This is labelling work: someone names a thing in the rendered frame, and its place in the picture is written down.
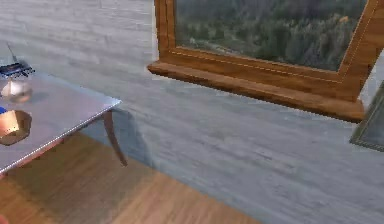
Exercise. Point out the brown wooden framed window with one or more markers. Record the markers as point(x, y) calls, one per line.
point(253, 76)

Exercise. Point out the grey top wooden table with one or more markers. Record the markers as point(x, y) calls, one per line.
point(63, 110)

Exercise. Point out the clear glass bowl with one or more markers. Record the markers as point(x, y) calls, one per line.
point(16, 90)

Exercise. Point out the brown wooden bowl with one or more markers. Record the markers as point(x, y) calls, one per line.
point(15, 126)

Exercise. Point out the grey framed picture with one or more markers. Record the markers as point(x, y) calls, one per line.
point(371, 126)

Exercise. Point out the small blue object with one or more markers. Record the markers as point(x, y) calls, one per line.
point(2, 109)

